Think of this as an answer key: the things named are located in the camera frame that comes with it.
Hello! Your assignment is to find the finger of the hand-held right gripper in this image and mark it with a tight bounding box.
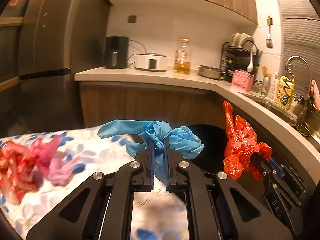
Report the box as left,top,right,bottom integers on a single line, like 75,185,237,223
269,157,308,194
251,152,303,207

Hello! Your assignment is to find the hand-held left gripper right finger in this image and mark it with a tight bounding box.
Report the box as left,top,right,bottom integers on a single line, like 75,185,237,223
164,140,293,240

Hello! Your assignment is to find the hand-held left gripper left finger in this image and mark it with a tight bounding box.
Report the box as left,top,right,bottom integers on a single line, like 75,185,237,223
26,144,154,240

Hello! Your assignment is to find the blue plastic bag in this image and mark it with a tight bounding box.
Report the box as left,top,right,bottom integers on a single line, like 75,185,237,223
97,120,204,184

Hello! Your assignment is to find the orange-red plastic bag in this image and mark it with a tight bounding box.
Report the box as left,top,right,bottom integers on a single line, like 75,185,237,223
222,101,273,182

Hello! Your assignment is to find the black trash bin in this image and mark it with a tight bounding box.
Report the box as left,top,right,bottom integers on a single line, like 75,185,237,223
186,124,265,202

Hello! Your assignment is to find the pink plastic bag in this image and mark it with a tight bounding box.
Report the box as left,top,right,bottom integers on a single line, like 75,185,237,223
27,135,63,177

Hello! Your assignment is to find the wooden kitchen counter cabinet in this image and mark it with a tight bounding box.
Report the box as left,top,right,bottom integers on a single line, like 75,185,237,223
74,66,320,178

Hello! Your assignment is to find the blue floral tablecloth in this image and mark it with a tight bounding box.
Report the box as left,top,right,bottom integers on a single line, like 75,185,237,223
0,125,190,240

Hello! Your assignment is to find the yellow detergent bottle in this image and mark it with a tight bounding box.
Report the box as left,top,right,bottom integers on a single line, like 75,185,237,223
275,76,295,110

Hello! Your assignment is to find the white bottle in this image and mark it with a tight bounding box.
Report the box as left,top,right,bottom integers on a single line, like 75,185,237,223
267,72,280,100

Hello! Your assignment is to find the drink can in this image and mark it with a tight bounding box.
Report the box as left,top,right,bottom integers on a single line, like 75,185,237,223
261,76,272,97

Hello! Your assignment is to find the pink utensil holder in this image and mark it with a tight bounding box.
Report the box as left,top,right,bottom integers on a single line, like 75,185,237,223
231,70,255,92

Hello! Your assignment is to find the cooking oil bottle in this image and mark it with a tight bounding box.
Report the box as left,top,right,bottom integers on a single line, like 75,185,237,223
174,38,192,75

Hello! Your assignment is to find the metal bowl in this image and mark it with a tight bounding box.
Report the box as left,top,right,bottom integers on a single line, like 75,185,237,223
197,65,224,79

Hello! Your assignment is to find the white rice cooker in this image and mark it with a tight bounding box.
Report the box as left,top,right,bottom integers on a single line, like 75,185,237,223
136,51,167,72

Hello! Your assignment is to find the white spoon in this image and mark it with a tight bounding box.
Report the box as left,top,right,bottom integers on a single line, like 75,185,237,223
247,50,254,72

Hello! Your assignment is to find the metal faucet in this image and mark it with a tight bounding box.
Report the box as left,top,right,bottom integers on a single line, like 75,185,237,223
285,56,313,102

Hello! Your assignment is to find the black dish rack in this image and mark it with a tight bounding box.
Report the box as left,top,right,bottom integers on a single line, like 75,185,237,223
221,33,263,83

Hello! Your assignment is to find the black air fryer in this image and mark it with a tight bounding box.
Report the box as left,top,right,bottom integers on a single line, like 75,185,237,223
104,36,130,69

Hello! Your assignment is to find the hanging metal spatula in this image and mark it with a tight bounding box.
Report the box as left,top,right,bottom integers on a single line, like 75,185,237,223
265,16,273,49

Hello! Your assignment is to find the red and white plastic bag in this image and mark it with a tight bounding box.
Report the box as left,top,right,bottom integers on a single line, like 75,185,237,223
0,140,40,205

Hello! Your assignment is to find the steel refrigerator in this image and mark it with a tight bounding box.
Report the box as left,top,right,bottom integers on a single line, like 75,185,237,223
0,0,112,132

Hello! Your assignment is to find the window blind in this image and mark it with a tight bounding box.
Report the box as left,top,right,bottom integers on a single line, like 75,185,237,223
274,0,320,93

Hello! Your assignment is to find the wooden glass door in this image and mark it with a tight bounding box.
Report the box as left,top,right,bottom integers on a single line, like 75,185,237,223
0,15,24,85

